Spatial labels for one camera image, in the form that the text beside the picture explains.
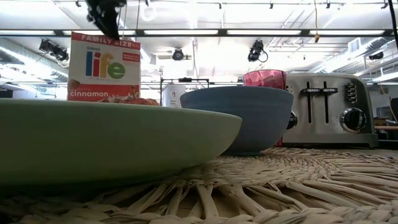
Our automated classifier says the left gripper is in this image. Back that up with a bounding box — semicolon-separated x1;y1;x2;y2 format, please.
84;0;127;40

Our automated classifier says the Life cinnamon cereal box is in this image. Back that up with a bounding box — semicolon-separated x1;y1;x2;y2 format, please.
67;31;142;103

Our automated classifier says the pale green plate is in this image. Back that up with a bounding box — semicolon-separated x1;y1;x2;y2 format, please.
0;98;243;187

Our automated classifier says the pink faceted plastic cup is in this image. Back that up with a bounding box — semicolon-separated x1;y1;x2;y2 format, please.
242;69;287;147

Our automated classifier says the blue bowl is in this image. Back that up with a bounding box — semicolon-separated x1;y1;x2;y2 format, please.
179;85;295;156

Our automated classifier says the white cylindrical canister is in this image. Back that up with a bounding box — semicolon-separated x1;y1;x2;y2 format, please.
162;83;187;109

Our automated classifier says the black overhead rig beam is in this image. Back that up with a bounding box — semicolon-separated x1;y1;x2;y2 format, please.
0;28;394;38

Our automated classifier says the round woven straw placemat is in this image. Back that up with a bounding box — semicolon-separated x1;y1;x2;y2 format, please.
0;146;398;224

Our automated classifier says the stainless steel four-slot toaster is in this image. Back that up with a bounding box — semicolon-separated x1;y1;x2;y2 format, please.
281;73;379;149

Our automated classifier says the black ceiling-mounted camera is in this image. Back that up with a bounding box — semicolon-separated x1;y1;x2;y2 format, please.
248;39;269;63
39;39;70;63
172;47;185;62

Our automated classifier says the hanging yellow cable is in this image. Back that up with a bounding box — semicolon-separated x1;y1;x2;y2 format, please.
313;0;321;44

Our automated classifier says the hanging black cable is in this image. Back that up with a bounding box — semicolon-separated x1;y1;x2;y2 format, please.
387;0;398;50

